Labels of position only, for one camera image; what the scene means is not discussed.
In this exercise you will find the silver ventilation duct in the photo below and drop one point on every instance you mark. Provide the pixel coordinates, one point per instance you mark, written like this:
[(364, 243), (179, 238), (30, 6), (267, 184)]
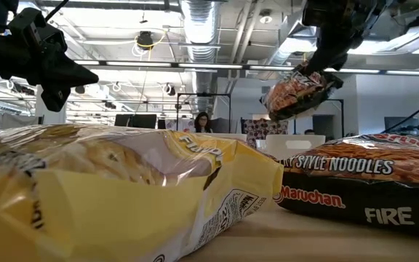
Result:
[(198, 36)]

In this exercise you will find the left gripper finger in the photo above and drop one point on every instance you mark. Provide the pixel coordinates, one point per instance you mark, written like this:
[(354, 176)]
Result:
[(54, 98), (69, 74)]

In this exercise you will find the black metal rig frame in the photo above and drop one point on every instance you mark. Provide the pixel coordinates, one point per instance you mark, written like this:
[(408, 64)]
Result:
[(342, 116), (204, 94)]

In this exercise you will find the black Fire Noodle pack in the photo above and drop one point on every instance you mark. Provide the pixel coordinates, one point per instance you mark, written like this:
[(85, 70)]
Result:
[(358, 203), (293, 92)]

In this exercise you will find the grey fabric cover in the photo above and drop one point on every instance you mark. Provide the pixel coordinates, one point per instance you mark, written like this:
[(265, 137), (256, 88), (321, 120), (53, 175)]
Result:
[(13, 122)]

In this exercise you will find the black ceiling device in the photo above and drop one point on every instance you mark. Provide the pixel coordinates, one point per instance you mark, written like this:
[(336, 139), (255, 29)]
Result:
[(145, 40)]

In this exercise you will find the long ceiling light strip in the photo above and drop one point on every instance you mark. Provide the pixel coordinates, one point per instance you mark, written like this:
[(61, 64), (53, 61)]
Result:
[(209, 66)]

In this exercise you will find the person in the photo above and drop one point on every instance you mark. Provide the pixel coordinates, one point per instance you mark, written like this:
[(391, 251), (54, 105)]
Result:
[(309, 132), (202, 123)]

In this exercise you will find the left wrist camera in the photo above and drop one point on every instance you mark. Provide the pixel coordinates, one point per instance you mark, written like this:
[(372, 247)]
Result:
[(40, 34)]

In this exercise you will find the black computer monitor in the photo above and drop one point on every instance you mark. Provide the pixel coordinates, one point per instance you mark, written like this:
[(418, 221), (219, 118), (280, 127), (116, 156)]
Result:
[(124, 120), (144, 121), (398, 125)]

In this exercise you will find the patterned fabric cover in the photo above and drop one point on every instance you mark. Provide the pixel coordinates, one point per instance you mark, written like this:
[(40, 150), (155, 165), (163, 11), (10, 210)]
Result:
[(264, 129)]

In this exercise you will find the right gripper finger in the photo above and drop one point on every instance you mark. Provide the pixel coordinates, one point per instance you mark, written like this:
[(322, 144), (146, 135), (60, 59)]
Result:
[(329, 54)]

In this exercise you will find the yellow Maruchan ramen pack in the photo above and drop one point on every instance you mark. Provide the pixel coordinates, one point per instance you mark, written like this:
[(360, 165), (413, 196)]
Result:
[(104, 203)]

